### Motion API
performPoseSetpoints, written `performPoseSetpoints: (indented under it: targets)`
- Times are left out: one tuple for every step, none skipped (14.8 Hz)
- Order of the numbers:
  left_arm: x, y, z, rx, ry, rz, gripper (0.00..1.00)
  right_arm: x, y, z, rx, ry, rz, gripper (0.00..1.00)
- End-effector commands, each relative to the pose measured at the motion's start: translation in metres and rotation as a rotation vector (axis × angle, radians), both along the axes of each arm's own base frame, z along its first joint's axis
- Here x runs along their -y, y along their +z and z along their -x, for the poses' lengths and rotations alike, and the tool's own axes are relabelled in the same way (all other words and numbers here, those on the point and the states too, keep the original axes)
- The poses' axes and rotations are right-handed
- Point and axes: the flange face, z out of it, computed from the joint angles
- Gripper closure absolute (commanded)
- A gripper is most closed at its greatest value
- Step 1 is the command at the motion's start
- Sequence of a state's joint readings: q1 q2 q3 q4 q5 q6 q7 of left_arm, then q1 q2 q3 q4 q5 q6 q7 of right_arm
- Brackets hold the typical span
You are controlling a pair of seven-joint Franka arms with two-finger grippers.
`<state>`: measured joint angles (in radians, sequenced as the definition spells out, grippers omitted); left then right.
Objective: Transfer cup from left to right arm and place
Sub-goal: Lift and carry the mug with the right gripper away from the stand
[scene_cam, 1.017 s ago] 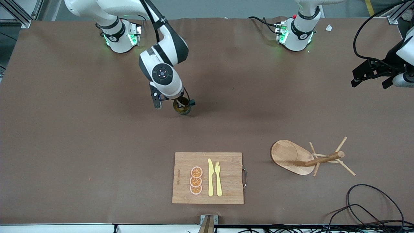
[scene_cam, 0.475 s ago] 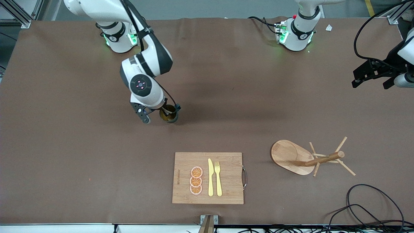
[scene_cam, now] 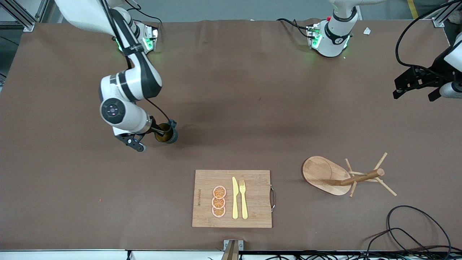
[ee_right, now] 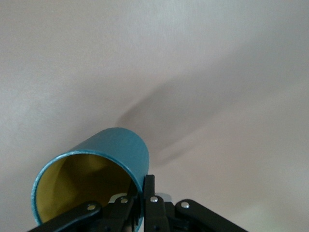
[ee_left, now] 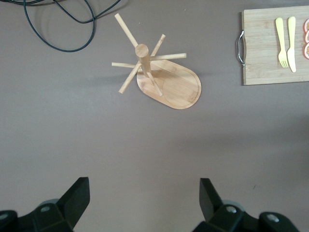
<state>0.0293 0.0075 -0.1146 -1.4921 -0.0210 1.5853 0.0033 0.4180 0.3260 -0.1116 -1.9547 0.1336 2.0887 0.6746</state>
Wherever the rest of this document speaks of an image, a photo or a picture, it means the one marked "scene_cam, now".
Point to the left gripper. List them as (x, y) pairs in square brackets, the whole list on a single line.
[(434, 72)]

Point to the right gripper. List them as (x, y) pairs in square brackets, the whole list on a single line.
[(157, 129)]

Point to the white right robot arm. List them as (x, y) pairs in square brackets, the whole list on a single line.
[(122, 86)]

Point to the white paper scrap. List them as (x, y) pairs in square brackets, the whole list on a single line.
[(367, 31)]

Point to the orange slice toy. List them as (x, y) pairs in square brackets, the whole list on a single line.
[(218, 203), (219, 192)]

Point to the yellow plastic knife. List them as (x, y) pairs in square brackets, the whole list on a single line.
[(235, 202)]

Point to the yellow plastic fork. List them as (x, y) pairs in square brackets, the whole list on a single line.
[(244, 202)]

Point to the wooden cutting board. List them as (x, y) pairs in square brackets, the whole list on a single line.
[(256, 198)]

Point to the wooden mug tree stand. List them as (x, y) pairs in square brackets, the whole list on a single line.
[(321, 173)]

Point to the aluminium frame profile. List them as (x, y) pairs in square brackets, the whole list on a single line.
[(21, 18), (438, 20)]

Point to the metal table edge bracket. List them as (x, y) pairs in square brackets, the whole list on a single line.
[(232, 249)]

